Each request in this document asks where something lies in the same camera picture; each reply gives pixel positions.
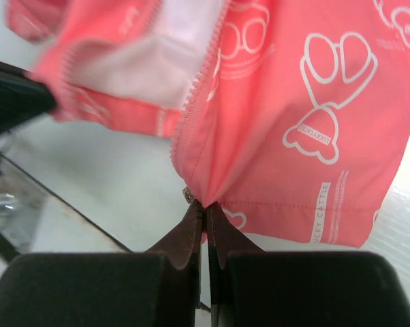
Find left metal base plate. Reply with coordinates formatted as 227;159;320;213
0;169;46;231

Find pink hooded jacket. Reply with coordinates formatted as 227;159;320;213
5;1;410;247

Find metal zipper pull ring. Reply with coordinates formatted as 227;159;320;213
181;185;196;204

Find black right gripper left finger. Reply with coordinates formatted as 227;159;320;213
0;202;203;326

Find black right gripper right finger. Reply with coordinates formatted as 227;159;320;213
206;204;410;326

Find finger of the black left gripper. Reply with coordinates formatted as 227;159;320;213
0;62;57;135

